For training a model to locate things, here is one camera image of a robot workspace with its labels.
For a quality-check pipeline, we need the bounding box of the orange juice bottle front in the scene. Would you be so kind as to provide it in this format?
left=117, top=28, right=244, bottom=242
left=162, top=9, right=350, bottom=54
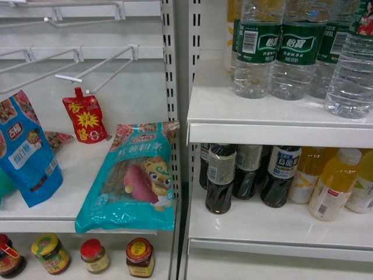
left=308, top=148, right=362, bottom=222

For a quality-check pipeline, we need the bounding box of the blue sugar bag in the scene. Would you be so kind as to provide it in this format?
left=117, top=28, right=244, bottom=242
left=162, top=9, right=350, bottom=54
left=1, top=90, right=63, bottom=208

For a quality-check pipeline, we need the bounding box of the small red lid jar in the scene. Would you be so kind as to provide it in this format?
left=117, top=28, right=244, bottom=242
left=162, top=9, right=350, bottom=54
left=80, top=239, right=110, bottom=274

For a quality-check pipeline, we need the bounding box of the yellow lid sauce jar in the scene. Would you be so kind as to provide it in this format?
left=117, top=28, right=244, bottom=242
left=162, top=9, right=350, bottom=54
left=31, top=233, right=71, bottom=275

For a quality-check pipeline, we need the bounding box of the dark tea bottle Suntory label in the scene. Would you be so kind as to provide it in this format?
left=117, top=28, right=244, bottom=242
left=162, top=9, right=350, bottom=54
left=261, top=145, right=302, bottom=208

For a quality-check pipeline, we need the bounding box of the dark tea bottle front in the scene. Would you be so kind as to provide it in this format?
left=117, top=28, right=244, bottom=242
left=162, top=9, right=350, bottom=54
left=205, top=143, right=237, bottom=214

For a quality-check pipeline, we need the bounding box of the orange juice bottle back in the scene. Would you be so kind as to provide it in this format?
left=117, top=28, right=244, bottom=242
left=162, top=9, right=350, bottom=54
left=288, top=146, right=327, bottom=204

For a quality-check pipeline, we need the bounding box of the teal sweet potato noodle bag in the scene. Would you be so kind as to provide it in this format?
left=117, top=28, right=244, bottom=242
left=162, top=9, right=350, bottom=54
left=75, top=121, right=180, bottom=233

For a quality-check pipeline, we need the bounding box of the dark tea bottle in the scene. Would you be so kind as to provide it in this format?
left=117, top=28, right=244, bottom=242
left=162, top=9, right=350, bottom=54
left=205, top=143, right=237, bottom=214
left=233, top=144, right=263, bottom=200

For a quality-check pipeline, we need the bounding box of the clear water bottle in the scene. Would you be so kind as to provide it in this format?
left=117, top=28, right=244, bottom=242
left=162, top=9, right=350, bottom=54
left=325, top=0, right=373, bottom=120

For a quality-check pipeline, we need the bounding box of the large water bottle left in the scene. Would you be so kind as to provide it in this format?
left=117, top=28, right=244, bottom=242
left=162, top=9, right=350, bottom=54
left=234, top=0, right=286, bottom=99

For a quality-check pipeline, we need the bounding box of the white shelf board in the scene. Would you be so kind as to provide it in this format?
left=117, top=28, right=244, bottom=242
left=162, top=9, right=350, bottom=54
left=186, top=59, right=372, bottom=148

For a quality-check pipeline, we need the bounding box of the dark tea bottle middle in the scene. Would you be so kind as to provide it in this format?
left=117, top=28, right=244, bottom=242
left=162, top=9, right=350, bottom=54
left=233, top=144, right=263, bottom=200

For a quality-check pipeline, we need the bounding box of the red lid sauce jar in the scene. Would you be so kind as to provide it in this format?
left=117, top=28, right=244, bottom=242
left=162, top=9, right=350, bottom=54
left=1, top=234, right=27, bottom=279

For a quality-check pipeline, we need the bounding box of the red sauce pouch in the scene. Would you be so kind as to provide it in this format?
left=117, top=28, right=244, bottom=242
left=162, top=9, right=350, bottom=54
left=62, top=87, right=108, bottom=144

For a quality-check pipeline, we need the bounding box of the large water bottle right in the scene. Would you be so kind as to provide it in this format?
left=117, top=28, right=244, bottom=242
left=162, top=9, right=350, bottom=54
left=308, top=1, right=353, bottom=99

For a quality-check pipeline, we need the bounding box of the large water bottle middle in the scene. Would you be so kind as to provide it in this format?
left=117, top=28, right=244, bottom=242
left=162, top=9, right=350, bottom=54
left=270, top=1, right=332, bottom=100

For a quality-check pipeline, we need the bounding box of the white perforated shelf upright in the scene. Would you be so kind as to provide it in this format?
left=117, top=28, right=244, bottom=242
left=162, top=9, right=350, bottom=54
left=160, top=0, right=182, bottom=199

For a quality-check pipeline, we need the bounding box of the orange juice bottle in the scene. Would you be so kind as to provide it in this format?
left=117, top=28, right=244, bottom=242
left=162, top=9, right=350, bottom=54
left=288, top=146, right=327, bottom=204
left=308, top=148, right=362, bottom=222

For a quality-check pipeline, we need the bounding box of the large water bottle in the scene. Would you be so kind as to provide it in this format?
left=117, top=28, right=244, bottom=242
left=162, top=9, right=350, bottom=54
left=308, top=1, right=353, bottom=99
left=270, top=1, right=332, bottom=100
left=234, top=0, right=286, bottom=99

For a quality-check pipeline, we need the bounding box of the chili sauce jar orange label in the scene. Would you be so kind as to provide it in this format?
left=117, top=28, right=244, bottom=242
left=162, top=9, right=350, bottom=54
left=125, top=237, right=155, bottom=278

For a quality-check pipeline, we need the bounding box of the white wire display hook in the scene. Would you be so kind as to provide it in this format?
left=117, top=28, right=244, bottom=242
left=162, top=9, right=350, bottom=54
left=54, top=43, right=140, bottom=95

